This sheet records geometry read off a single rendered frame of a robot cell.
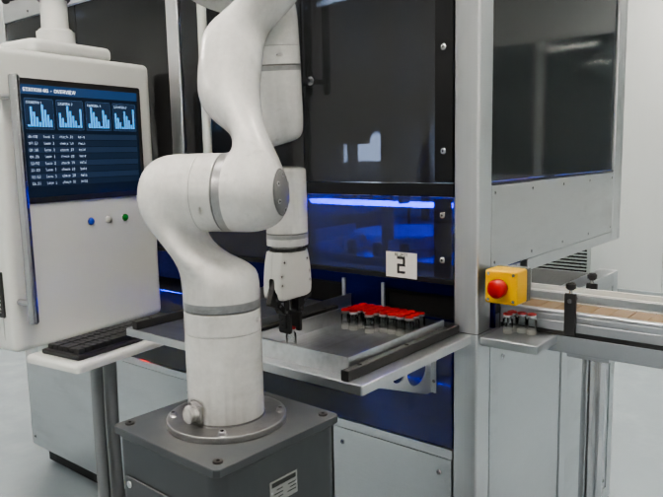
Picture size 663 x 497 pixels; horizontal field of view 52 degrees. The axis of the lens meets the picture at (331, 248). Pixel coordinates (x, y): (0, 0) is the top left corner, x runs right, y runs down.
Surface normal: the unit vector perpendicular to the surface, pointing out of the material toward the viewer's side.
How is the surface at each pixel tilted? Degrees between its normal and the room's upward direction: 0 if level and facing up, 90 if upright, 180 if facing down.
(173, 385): 90
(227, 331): 90
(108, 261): 90
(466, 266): 90
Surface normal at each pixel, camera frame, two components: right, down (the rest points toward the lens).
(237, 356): 0.48, 0.11
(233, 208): -0.22, 0.46
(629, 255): -0.63, 0.12
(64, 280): 0.85, 0.06
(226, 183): -0.24, -0.11
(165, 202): -0.22, 0.19
